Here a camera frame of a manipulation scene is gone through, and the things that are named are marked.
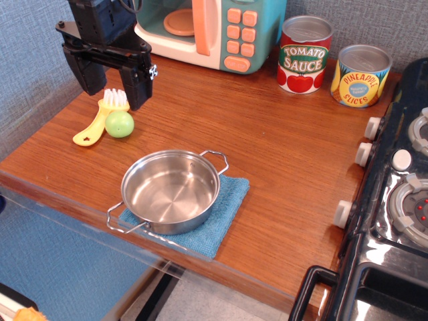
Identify black toy stove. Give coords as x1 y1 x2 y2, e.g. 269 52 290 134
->
290 58 427 320

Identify stainless steel pan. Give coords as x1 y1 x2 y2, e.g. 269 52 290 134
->
120 150 229 235

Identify tomato sauce can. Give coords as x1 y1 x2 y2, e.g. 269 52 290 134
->
277 15 333 94

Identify yellow brush with white bristles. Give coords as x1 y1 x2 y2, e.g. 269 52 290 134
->
72 88 130 146

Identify teal toy microwave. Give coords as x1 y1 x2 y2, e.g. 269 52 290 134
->
134 1 287 74

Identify white stove knob middle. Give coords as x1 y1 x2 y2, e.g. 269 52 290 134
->
354 142 372 167

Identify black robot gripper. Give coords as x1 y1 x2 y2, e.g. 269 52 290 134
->
56 1 153 111

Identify blue folded cloth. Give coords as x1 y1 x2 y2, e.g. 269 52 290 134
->
134 175 250 260

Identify green toy ball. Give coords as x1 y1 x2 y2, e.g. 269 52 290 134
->
104 111 134 138

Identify pineapple slices can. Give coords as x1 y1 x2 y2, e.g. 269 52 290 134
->
330 44 393 108

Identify orange fuzzy object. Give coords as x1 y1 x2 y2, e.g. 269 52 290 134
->
13 307 47 321

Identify white stove knob top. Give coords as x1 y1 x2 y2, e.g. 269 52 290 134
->
364 117 382 140

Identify white stove knob bottom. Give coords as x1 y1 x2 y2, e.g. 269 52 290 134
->
333 200 353 229

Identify white stove knob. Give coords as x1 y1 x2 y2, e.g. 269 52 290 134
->
333 200 353 229
364 117 382 140
354 142 372 167

